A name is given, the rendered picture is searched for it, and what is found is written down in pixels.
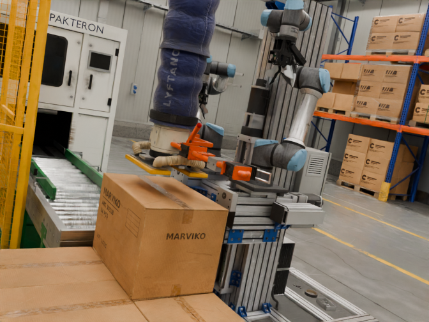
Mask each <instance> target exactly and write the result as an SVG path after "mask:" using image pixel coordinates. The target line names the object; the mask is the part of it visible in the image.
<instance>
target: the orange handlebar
mask: <svg viewBox="0 0 429 322"><path fill-rule="evenodd" d="M192 144H199V146H203V147H209V148H212V147H213V143H211V142H208V141H205V140H203V139H199V138H198V137H195V138H194V139H193V141H192ZM170 145H171V146H173V147H175V148H177V149H179V150H181V148H180V146H181V145H180V144H178V143H176V142H171V143H170ZM192 155H193V156H195V157H196V159H197V160H200V161H202V162H207V160H208V156H210V157H213V156H216V155H213V154H211V153H206V152H203V151H202V152H198V151H192ZM222 164H223V163H222V162H217V163H216V166H217V167H219V168H222ZM237 175H238V176H240V177H244V178H247V177H250V175H251V173H250V171H238V172H237Z"/></svg>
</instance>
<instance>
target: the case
mask: <svg viewBox="0 0 429 322"><path fill-rule="evenodd" d="M228 212H229V210H228V209H226V208H224V207H223V206H220V205H219V204H217V203H216V202H214V201H212V200H210V199H208V198H207V197H205V196H204V195H202V194H200V193H198V192H197V191H195V190H193V189H192V188H190V187H188V186H186V185H185V184H183V183H181V182H180V181H177V180H176V179H174V178H171V177H161V176H143V175H133V174H116V173H104V174H103V180H102V188H101V193H100V201H99V206H98V214H97V219H96V227H95V232H94V240H93V247H94V248H95V250H96V251H97V253H98V254H99V255H100V257H101V258H102V259H103V261H104V262H105V264H106V265H107V266H108V268H109V270H110V271H111V272H112V274H113V275H114V276H115V278H116V279H117V281H118V282H119V283H120V285H121V286H122V288H123V289H124V291H125V292H126V294H127V295H128V296H129V297H130V299H131V300H141V299H148V298H161V297H169V296H182V295H195V294H202V293H212V292H213V288H214V284H215V278H216V273H217V268H218V262H219V258H220V252H221V249H222V242H223V236H224V232H225V226H226V223H227V216H228Z"/></svg>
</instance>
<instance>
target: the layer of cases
mask: <svg viewBox="0 0 429 322"><path fill-rule="evenodd" d="M0 322H245V321H244V320H243V319H242V318H241V317H240V316H238V315H237V314H236V313H235V312H234V311H233V310H232V309H231V308H230V307H229V306H228V305H226V304H225V303H224V302H223V301H222V300H221V299H219V298H218V297H217V296H216V295H215V294H214V293H202V294H195V295H182V296H169V297H161V298H148V299H141V300H131V299H130V297H129V296H128V295H127V294H126V292H125V291H124V289H123V288H122V286H121V285H120V283H119V282H118V281H117V279H116V278H115V276H114V275H113V274H112V272H111V271H110V270H109V268H108V266H107V265H106V264H105V262H104V261H103V259H102V258H101V257H100V255H99V254H98V253H97V251H96V250H95V248H94V247H59V248H38V249H0Z"/></svg>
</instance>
